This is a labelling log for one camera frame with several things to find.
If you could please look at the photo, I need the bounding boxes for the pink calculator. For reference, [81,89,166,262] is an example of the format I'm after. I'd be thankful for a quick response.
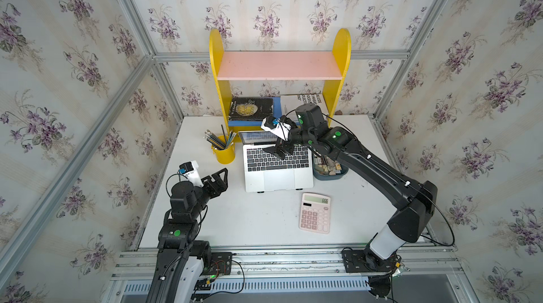
[298,193,331,235]

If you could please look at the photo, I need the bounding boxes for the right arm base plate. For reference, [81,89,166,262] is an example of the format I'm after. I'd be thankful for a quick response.
[340,247,402,275]

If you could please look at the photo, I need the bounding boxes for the yellow pencil cup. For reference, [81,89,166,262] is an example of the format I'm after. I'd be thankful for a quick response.
[212,143,236,164]

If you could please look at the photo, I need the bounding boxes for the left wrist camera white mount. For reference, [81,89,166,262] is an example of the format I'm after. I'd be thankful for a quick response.
[178,160,203,187]

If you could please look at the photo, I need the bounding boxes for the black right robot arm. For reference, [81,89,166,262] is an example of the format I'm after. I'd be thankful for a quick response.
[261,104,438,265]

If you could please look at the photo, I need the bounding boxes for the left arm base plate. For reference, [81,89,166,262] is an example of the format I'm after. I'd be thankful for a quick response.
[191,252,233,276]

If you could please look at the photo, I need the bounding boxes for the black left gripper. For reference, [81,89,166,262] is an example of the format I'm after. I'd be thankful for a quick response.
[187,169,229,224]

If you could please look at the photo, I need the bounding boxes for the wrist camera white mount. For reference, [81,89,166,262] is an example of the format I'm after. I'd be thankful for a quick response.
[261,116,295,141]
[178,160,203,187]

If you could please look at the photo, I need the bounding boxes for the aluminium mounting rail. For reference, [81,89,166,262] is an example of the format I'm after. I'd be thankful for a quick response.
[102,243,478,302]

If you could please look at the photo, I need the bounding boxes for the white book black lettering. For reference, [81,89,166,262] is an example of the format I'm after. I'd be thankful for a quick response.
[280,94,329,123]

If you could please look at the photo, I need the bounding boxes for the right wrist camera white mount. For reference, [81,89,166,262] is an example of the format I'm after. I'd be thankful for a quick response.
[261,116,295,141]

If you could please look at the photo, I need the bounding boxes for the silver laptop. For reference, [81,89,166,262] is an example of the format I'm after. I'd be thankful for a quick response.
[238,130,314,193]

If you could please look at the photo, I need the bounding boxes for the yellow pink blue shelf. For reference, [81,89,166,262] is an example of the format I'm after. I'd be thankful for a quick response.
[209,29,352,132]

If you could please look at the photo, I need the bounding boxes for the blue tray of small items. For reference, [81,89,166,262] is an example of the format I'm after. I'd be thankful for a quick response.
[312,152,349,181]

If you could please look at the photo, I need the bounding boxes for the black book gold emblem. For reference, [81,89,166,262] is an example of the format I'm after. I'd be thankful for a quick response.
[229,97,274,121]

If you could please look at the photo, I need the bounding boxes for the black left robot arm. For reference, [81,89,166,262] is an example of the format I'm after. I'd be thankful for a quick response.
[146,168,229,302]

